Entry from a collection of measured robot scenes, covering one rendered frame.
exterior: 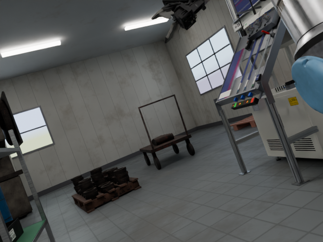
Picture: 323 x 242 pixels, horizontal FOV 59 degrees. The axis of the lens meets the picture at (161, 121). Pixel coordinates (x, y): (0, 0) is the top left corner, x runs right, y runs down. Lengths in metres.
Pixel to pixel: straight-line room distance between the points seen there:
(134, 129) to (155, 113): 0.87
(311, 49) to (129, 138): 8.24
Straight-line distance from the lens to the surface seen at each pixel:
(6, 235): 1.66
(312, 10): 0.61
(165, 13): 1.15
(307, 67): 0.55
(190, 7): 1.18
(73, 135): 8.40
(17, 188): 5.98
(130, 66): 9.17
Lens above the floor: 0.76
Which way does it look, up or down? level
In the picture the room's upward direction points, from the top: 21 degrees counter-clockwise
